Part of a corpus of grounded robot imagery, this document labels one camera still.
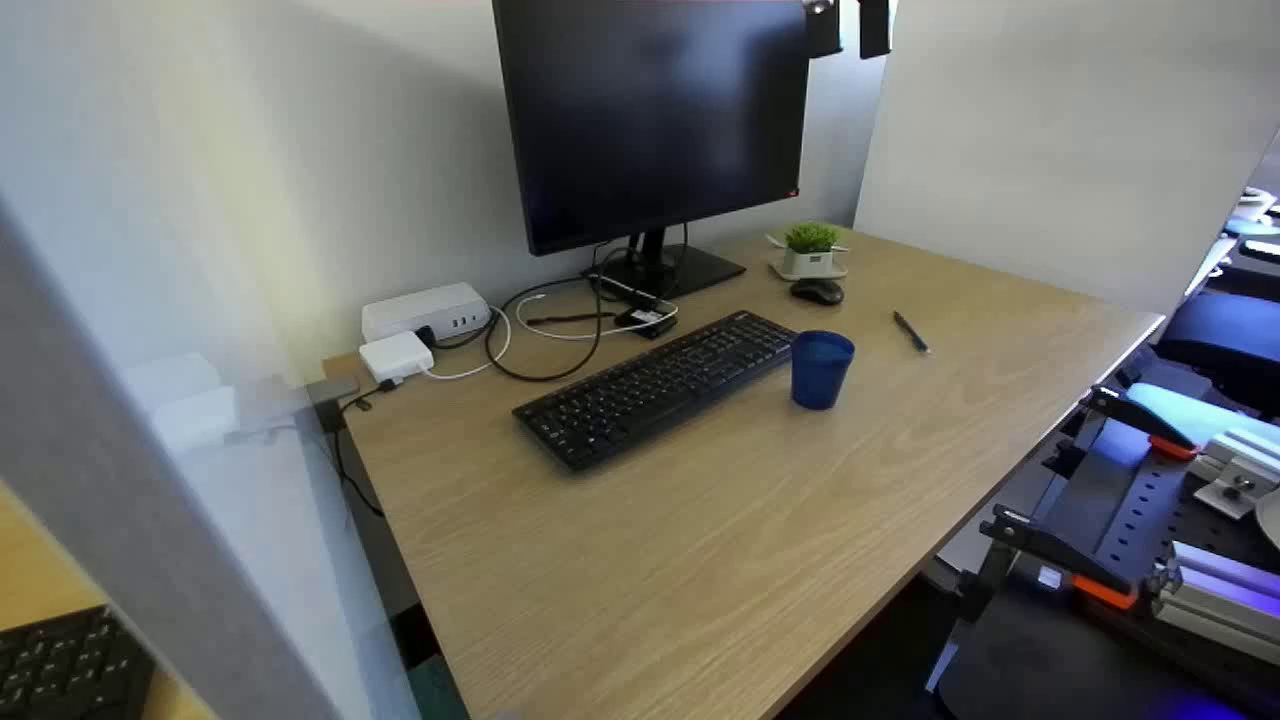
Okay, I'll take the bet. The blue plastic cup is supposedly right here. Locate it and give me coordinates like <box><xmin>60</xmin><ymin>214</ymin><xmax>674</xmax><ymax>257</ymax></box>
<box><xmin>787</xmin><ymin>326</ymin><xmax>861</xmax><ymax>417</ymax></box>

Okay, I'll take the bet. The black computer keyboard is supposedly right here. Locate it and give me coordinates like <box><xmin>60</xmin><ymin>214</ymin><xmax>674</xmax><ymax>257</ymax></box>
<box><xmin>506</xmin><ymin>307</ymin><xmax>798</xmax><ymax>474</ymax></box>

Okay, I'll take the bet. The black monitor stand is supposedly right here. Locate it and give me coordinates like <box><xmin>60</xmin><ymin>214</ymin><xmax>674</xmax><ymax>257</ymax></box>
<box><xmin>582</xmin><ymin>224</ymin><xmax>748</xmax><ymax>303</ymax></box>

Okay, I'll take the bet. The black keyboard on wooden desk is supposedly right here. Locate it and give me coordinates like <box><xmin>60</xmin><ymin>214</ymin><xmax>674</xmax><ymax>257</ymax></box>
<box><xmin>0</xmin><ymin>602</ymin><xmax>160</xmax><ymax>720</ymax></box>

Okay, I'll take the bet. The black computer monitor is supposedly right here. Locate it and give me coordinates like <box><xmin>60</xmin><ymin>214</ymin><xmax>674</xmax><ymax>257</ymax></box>
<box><xmin>489</xmin><ymin>0</ymin><xmax>814</xmax><ymax>260</ymax></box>

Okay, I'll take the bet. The green plant in white pot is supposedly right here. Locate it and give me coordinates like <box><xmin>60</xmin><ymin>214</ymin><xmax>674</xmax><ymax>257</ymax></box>
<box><xmin>780</xmin><ymin>221</ymin><xmax>845</xmax><ymax>281</ymax></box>

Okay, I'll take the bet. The white cable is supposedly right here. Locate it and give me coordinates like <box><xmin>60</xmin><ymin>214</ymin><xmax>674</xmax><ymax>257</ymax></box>
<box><xmin>423</xmin><ymin>285</ymin><xmax>602</xmax><ymax>388</ymax></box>

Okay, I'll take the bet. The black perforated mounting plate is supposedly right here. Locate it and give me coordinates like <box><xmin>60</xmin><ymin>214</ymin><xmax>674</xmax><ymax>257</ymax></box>
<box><xmin>1037</xmin><ymin>417</ymin><xmax>1212</xmax><ymax>591</ymax></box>

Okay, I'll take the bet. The dark navy box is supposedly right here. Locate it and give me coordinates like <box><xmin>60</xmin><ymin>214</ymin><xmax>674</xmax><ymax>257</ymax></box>
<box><xmin>1153</xmin><ymin>281</ymin><xmax>1280</xmax><ymax>407</ymax></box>

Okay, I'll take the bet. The black computer mouse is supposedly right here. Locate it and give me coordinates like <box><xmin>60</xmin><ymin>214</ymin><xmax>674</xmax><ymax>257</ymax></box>
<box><xmin>785</xmin><ymin>273</ymin><xmax>848</xmax><ymax>313</ymax></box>

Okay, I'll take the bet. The pale desk divider panel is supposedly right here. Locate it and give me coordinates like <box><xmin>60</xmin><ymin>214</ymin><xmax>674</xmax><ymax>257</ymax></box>
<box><xmin>0</xmin><ymin>197</ymin><xmax>340</xmax><ymax>720</ymax></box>
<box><xmin>853</xmin><ymin>0</ymin><xmax>1280</xmax><ymax>320</ymax></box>

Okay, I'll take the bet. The silver aluminium extrusion bar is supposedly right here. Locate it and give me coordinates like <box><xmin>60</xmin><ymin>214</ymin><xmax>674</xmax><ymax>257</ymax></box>
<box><xmin>1149</xmin><ymin>535</ymin><xmax>1280</xmax><ymax>670</ymax></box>

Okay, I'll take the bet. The small black dongle device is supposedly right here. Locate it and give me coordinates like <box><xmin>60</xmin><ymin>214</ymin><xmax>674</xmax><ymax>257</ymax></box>
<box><xmin>613</xmin><ymin>303</ymin><xmax>682</xmax><ymax>340</ymax></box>

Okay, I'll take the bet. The silver metal bracket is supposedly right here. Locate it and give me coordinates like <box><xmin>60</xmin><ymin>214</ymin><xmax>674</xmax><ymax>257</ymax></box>
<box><xmin>1188</xmin><ymin>430</ymin><xmax>1280</xmax><ymax>524</ymax></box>

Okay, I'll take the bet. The light blue flat object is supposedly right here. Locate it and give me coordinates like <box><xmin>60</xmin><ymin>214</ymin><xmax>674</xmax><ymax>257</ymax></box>
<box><xmin>1125</xmin><ymin>377</ymin><xmax>1280</xmax><ymax>459</ymax></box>

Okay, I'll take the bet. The black clamp with orange tip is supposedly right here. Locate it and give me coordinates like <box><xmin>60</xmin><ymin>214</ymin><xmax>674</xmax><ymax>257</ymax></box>
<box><xmin>975</xmin><ymin>504</ymin><xmax>1153</xmax><ymax>617</ymax></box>
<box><xmin>1076</xmin><ymin>381</ymin><xmax>1198</xmax><ymax>468</ymax></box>

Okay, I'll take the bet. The small white adapter box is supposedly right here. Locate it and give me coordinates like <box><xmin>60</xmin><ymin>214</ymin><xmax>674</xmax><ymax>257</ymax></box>
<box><xmin>357</xmin><ymin>326</ymin><xmax>439</xmax><ymax>392</ymax></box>

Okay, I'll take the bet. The dark blue pen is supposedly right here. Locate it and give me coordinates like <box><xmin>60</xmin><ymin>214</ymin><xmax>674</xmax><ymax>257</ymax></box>
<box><xmin>886</xmin><ymin>307</ymin><xmax>930</xmax><ymax>354</ymax></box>

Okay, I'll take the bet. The white power strip box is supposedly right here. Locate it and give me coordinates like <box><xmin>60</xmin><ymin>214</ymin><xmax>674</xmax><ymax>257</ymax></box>
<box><xmin>357</xmin><ymin>281</ymin><xmax>494</xmax><ymax>349</ymax></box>

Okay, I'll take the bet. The black looped cable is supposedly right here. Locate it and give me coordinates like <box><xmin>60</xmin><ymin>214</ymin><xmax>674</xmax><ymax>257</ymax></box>
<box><xmin>480</xmin><ymin>273</ymin><xmax>613</xmax><ymax>388</ymax></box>

